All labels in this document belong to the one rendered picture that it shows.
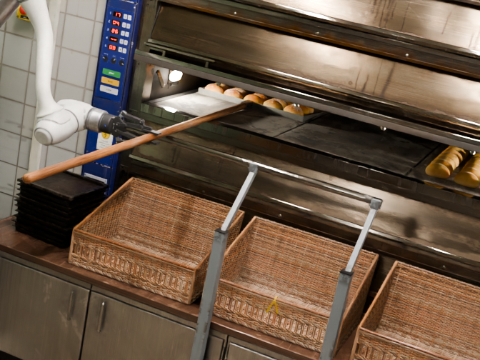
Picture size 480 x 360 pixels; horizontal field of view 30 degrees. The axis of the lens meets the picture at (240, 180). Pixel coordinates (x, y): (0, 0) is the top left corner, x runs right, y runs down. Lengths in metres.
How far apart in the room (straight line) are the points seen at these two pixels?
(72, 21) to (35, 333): 1.37
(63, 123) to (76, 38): 0.81
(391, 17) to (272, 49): 0.51
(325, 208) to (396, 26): 0.79
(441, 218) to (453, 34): 0.72
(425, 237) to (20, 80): 1.98
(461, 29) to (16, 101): 2.06
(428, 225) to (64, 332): 1.53
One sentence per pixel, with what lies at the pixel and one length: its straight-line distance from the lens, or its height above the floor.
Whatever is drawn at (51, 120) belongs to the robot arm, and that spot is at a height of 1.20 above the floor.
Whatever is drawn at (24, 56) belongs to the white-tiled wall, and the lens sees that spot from 4.27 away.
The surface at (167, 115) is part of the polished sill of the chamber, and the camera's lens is 3.91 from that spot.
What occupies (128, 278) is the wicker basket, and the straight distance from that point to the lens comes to 3.59.
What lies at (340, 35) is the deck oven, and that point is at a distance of 3.60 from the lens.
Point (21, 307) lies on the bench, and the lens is 3.86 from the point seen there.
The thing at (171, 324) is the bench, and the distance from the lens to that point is 3.51.
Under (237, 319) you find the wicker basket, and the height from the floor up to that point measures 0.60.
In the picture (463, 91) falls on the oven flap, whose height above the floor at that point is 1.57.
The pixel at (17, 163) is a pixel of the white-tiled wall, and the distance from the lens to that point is 4.38.
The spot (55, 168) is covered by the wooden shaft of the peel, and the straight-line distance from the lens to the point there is 2.82.
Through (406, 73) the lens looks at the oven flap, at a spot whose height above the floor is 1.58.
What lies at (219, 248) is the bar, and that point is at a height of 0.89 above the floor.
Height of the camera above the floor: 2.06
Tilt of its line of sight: 16 degrees down
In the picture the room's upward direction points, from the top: 11 degrees clockwise
